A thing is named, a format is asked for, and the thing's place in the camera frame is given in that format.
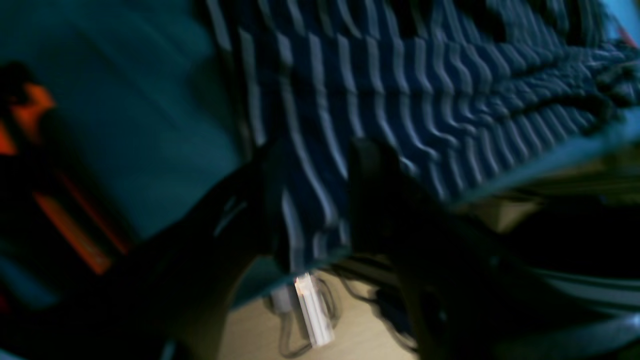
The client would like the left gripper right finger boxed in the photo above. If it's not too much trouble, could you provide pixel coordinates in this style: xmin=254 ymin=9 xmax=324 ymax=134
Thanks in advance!
xmin=348 ymin=137 xmax=639 ymax=360

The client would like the orange black utility knife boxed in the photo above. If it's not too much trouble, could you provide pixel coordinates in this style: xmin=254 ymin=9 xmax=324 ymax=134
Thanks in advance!
xmin=1 ymin=62 xmax=133 ymax=275

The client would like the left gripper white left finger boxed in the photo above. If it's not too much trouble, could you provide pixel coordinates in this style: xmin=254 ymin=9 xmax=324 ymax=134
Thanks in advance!
xmin=1 ymin=145 xmax=281 ymax=360

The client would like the teal table cloth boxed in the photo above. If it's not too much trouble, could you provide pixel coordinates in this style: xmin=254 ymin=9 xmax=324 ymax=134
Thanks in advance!
xmin=0 ymin=0 xmax=640 ymax=311

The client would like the navy white striped t-shirt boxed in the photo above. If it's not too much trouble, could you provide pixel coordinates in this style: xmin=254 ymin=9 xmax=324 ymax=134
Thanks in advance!
xmin=207 ymin=0 xmax=639 ymax=272

